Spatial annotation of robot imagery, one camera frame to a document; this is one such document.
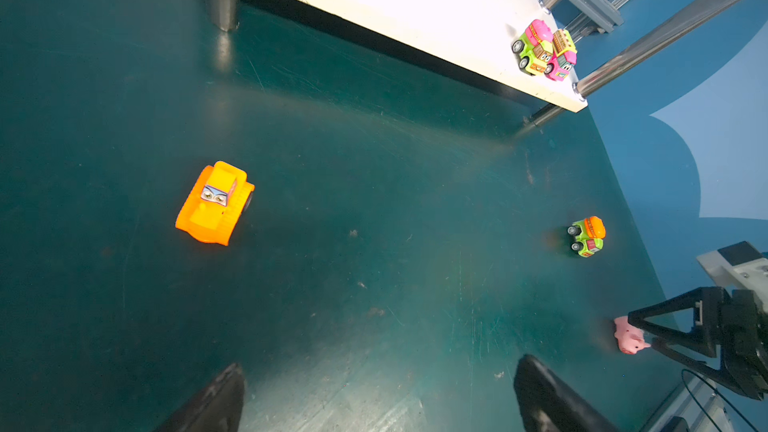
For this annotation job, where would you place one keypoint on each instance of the pink green toy car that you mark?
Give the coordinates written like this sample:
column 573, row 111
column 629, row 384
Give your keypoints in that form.
column 534, row 48

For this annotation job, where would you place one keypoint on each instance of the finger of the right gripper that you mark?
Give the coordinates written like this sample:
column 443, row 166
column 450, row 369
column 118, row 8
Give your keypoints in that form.
column 690, row 360
column 701, row 306

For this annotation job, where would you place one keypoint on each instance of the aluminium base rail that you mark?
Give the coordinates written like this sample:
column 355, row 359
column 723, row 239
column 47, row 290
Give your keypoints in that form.
column 708, row 407

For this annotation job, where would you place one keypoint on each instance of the pink pig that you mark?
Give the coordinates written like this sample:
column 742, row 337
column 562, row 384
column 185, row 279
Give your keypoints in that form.
column 630, row 339

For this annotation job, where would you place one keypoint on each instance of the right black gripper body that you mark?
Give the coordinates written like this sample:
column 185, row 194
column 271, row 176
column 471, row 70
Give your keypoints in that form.
column 744, row 344

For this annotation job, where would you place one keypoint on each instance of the pink green toy truck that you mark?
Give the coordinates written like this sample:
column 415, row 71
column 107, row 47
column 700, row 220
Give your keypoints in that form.
column 564, row 58

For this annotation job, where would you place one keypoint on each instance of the orange green toy truck right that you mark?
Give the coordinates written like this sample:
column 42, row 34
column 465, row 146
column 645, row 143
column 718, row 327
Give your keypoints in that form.
column 587, row 236

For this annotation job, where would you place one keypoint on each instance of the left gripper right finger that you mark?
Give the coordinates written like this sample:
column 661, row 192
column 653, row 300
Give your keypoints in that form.
column 546, row 403

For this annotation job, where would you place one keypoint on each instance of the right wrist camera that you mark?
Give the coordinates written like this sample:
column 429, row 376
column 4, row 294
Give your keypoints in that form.
column 739, row 265

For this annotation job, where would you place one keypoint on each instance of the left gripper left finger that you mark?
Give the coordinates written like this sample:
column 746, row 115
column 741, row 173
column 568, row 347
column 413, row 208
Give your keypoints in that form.
column 217, row 407

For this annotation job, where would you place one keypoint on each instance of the orange toy car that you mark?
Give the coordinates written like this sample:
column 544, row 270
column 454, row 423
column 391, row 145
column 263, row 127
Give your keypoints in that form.
column 214, row 206

